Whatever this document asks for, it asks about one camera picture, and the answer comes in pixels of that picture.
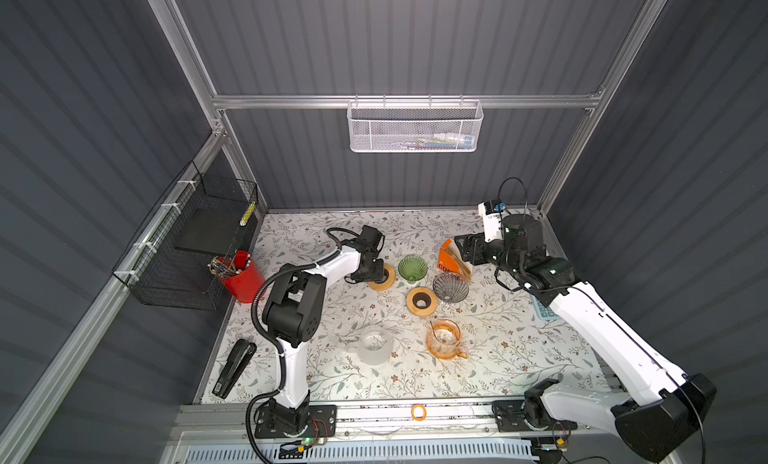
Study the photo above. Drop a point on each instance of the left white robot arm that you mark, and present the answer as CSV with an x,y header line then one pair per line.
x,y
293,310

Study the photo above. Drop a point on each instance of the black stapler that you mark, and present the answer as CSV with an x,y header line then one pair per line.
x,y
237,360

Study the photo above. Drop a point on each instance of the light blue calculator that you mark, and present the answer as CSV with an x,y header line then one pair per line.
x,y
544,313

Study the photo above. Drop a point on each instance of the grey glass dripper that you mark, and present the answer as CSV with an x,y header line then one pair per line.
x,y
450,287

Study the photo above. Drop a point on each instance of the frosted white glass pitcher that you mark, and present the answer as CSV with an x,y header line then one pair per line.
x,y
373,346

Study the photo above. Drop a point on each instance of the orange coffee filter box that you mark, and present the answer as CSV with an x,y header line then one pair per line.
x,y
450,260

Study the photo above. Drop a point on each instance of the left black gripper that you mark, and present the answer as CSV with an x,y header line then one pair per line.
x,y
378,274

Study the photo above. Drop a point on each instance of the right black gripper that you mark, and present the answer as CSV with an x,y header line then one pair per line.
x,y
472,243

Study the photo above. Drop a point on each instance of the white wire basket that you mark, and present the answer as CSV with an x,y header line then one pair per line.
x,y
428,126

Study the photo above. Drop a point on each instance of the yellow marker in basket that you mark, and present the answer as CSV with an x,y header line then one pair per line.
x,y
247,214

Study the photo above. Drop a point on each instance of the black wire basket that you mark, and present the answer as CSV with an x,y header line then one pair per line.
x,y
167,264

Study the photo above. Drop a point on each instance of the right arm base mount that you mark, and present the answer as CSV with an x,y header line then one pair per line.
x,y
517,415

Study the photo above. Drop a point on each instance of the green glass dripper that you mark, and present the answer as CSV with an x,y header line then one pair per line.
x,y
412,268

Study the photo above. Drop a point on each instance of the orange tape roll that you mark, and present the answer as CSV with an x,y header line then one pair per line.
x,y
418,413

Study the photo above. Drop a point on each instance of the orange glass pitcher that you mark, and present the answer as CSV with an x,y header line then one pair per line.
x,y
444,340

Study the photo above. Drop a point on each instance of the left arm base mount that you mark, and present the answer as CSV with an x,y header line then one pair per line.
x,y
273,421

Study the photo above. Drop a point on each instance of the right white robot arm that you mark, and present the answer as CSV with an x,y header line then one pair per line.
x,y
660,405

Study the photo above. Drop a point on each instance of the red cup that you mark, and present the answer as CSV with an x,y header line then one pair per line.
x,y
239,275

